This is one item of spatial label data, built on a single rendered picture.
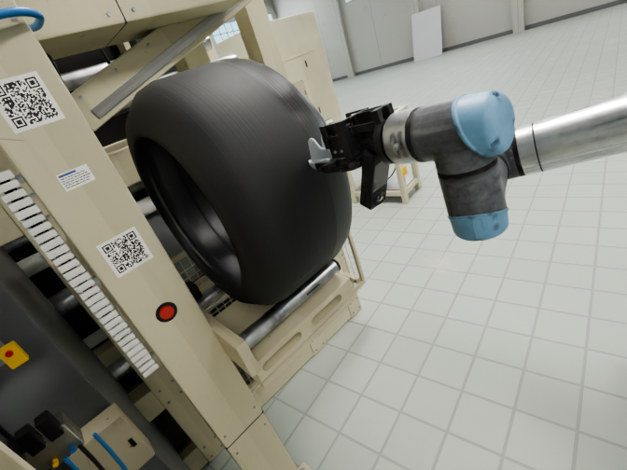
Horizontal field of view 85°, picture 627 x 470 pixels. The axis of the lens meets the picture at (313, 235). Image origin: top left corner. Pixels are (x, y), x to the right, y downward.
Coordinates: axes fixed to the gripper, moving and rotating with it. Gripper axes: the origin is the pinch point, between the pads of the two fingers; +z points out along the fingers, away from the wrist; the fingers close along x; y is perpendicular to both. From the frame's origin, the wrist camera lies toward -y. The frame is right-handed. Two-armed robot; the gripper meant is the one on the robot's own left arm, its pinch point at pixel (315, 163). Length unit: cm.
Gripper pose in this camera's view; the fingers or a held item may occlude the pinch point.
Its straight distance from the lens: 68.8
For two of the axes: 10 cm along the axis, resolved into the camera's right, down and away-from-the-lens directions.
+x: -6.9, 5.1, -5.1
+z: -6.3, -0.7, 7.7
